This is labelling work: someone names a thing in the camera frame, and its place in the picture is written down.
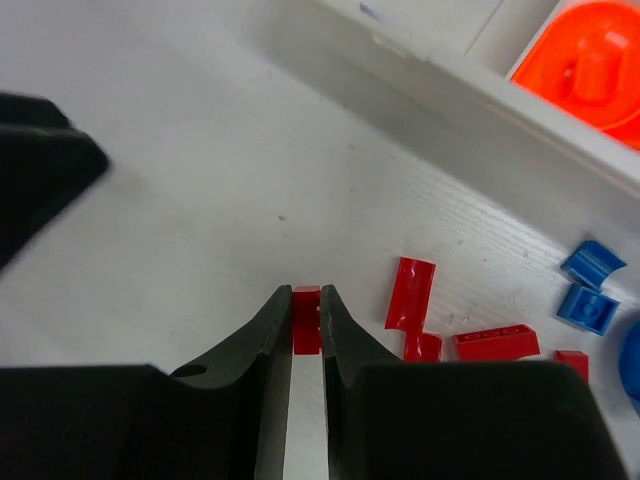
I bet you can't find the blue arch lego piece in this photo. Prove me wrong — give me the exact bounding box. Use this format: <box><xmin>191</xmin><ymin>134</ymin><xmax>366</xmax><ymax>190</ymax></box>
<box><xmin>561</xmin><ymin>240</ymin><xmax>627</xmax><ymax>292</ymax></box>

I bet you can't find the red curved piece lower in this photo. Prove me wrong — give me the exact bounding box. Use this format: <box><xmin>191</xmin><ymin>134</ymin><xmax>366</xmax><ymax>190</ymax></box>
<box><xmin>403</xmin><ymin>332</ymin><xmax>443</xmax><ymax>363</ymax></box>

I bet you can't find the blue square lego brick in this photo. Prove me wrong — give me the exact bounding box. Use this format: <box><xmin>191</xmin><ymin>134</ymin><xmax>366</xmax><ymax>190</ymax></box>
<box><xmin>556</xmin><ymin>283</ymin><xmax>619</xmax><ymax>336</ymax></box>

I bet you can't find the small red lego brick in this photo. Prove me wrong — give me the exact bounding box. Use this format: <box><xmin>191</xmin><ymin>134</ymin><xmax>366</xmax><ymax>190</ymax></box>
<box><xmin>453</xmin><ymin>324</ymin><xmax>540</xmax><ymax>362</ymax></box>

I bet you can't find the red curved lego piece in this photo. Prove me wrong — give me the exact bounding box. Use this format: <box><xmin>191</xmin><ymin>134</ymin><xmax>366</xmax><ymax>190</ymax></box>
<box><xmin>385</xmin><ymin>257</ymin><xmax>436</xmax><ymax>333</ymax></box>

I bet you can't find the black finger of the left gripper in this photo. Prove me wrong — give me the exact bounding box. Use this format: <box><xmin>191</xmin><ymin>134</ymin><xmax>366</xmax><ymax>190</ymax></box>
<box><xmin>1</xmin><ymin>92</ymin><xmax>109</xmax><ymax>267</ymax></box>

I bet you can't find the large blue curved lego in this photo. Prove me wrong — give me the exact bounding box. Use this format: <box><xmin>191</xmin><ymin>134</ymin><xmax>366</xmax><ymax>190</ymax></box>
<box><xmin>618</xmin><ymin>320</ymin><xmax>640</xmax><ymax>413</ymax></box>

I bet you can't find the orange spiral lego piece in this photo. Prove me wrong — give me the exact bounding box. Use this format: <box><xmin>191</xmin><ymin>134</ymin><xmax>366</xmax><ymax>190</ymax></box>
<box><xmin>511</xmin><ymin>1</ymin><xmax>639</xmax><ymax>150</ymax></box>

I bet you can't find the small red brick right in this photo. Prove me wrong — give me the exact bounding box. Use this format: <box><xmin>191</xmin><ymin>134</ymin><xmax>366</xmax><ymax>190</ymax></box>
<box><xmin>553</xmin><ymin>350</ymin><xmax>589</xmax><ymax>384</ymax></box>

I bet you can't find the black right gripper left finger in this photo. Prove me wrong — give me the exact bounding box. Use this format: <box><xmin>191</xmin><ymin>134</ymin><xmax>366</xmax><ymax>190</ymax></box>
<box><xmin>1</xmin><ymin>285</ymin><xmax>292</xmax><ymax>479</ymax></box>

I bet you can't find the white three-compartment tray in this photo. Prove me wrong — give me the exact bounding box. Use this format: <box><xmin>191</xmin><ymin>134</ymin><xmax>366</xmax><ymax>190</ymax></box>
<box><xmin>274</xmin><ymin>1</ymin><xmax>639</xmax><ymax>198</ymax></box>

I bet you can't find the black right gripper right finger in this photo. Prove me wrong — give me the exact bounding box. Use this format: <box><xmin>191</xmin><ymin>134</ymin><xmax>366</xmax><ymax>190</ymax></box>
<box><xmin>321</xmin><ymin>285</ymin><xmax>627</xmax><ymax>479</ymax></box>

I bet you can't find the tiny red brick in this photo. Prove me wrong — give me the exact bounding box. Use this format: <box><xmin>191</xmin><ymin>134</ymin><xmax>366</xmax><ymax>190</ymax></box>
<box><xmin>292</xmin><ymin>285</ymin><xmax>322</xmax><ymax>355</ymax></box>

